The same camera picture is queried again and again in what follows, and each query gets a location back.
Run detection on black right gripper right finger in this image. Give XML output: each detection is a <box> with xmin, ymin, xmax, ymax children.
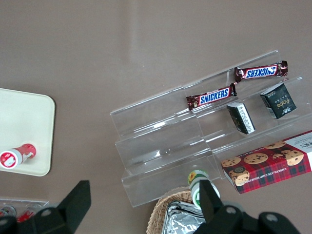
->
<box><xmin>198</xmin><ymin>179</ymin><xmax>247</xmax><ymax>234</ymax></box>

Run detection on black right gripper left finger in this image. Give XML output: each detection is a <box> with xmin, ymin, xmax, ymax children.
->
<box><xmin>31</xmin><ymin>180</ymin><xmax>92</xmax><ymax>234</ymax></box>

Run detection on light wicker oval basket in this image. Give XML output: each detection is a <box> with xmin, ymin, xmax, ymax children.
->
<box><xmin>146</xmin><ymin>187</ymin><xmax>208</xmax><ymax>234</ymax></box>

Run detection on beige plastic serving tray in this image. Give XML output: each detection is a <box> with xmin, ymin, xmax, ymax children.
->
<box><xmin>0</xmin><ymin>88</ymin><xmax>56</xmax><ymax>176</ymax></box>

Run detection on green white yogurt bottle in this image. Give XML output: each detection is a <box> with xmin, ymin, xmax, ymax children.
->
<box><xmin>187</xmin><ymin>170</ymin><xmax>220</xmax><ymax>211</ymax></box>

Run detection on stacked aluminium foil trays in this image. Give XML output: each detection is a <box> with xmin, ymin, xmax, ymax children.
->
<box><xmin>162</xmin><ymin>201</ymin><xmax>208</xmax><ymax>234</ymax></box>

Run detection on clear acrylic bottle rack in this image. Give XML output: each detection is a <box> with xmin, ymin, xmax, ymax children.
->
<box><xmin>0</xmin><ymin>197</ymin><xmax>49</xmax><ymax>220</ymax></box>

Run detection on red tartan cookie box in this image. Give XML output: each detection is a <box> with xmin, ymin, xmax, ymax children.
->
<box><xmin>221</xmin><ymin>130</ymin><xmax>312</xmax><ymax>195</ymax></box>

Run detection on red white yogurt bottle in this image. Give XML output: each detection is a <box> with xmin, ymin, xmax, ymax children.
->
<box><xmin>0</xmin><ymin>143</ymin><xmax>37</xmax><ymax>170</ymax></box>

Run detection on clear acrylic stepped display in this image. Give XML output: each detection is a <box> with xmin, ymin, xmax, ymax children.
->
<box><xmin>109</xmin><ymin>50</ymin><xmax>312</xmax><ymax>208</ymax></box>

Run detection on black white small box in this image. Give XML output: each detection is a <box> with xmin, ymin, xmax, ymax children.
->
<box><xmin>226</xmin><ymin>102</ymin><xmax>256</xmax><ymax>134</ymax></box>

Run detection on Snickers chocolate bar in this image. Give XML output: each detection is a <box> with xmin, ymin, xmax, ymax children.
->
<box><xmin>234</xmin><ymin>60</ymin><xmax>288</xmax><ymax>83</ymax></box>
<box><xmin>186</xmin><ymin>83</ymin><xmax>237</xmax><ymax>111</ymax></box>

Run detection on black Face small box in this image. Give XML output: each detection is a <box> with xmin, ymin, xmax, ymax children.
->
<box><xmin>260</xmin><ymin>82</ymin><xmax>297</xmax><ymax>119</ymax></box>

